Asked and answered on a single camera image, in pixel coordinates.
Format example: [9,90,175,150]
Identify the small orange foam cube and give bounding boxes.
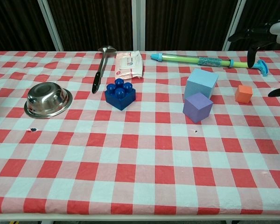
[235,85,253,104]

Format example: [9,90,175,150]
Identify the purple foam cube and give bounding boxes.
[182,92,213,124]

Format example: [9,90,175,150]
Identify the large light blue foam cube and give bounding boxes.
[183,68,219,100]

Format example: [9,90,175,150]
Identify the green blue water squirt toy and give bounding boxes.
[150,52,269,77]

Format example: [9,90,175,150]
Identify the pink white wet wipes pack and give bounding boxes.
[114,50,144,80]

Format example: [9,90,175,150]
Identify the dark blue building block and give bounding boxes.
[104,78,136,111]

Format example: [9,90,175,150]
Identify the red white checkered tablecloth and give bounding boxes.
[0,50,280,216]

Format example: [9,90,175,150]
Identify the stainless steel bowl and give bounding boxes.
[24,81,73,119]

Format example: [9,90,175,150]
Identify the white metal frame post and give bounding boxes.
[222,0,247,51]
[131,0,147,51]
[37,0,64,51]

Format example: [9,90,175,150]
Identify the steel ladle black handle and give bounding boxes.
[91,45,118,94]

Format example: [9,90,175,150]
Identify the white table frame edge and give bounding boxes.
[0,213,280,224]

